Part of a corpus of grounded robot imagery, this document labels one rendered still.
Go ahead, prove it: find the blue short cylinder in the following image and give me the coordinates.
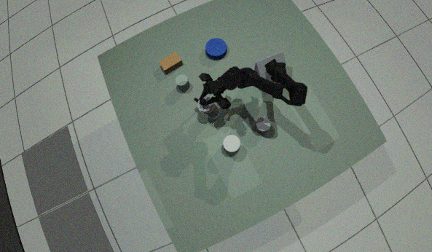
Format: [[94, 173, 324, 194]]
[[205, 39, 227, 60]]

